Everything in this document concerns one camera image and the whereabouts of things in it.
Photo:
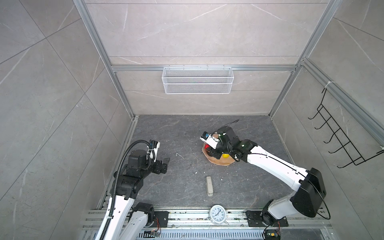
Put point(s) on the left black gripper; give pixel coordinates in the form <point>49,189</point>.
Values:
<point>158,169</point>

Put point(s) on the beige rectangular bar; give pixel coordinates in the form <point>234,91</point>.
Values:
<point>209,185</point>

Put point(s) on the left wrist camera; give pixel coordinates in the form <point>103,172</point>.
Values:
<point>153,150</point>

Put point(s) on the white round clock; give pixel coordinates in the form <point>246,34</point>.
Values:
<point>217,215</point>

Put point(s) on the pink scalloped fruit bowl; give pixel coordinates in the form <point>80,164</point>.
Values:
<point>220,160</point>

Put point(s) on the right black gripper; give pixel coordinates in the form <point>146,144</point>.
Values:
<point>214,152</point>

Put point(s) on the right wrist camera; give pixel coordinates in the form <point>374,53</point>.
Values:
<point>211,140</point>

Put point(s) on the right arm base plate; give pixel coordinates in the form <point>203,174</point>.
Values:
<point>264,219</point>

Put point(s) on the white wire mesh basket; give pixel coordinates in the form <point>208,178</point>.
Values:
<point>197,80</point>

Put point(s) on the black wire hook rack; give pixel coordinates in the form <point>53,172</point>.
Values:
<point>345,144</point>

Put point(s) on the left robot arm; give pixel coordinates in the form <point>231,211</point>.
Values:
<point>124,219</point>

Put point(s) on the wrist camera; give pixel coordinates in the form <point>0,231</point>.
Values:
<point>211,140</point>
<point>153,150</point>

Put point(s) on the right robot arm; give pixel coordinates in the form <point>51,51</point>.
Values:
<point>308,188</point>

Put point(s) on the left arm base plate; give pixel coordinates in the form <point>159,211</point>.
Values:
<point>161,218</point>

